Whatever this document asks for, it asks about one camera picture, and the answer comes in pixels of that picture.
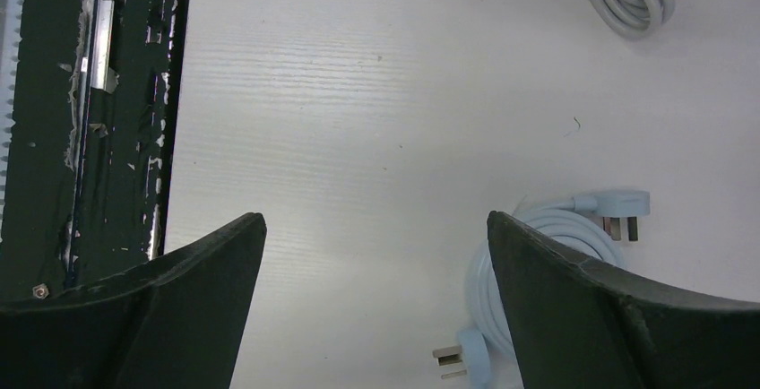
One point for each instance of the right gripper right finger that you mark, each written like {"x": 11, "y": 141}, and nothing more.
{"x": 578, "y": 322}

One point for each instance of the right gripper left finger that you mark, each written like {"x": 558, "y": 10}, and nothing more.
{"x": 174, "y": 322}

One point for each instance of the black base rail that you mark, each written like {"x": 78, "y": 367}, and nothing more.
{"x": 89, "y": 102}

